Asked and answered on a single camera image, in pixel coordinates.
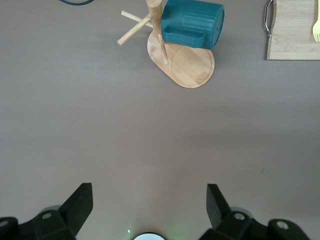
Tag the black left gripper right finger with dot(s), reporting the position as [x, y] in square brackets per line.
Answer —
[217, 207]

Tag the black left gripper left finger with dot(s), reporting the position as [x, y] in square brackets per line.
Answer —
[75, 207]

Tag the teal ribbed mug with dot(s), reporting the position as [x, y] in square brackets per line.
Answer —
[190, 15]

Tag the wooden mug tree stand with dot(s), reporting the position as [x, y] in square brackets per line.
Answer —
[192, 67]

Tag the yellow plastic fork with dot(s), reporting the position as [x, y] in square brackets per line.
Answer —
[316, 31]

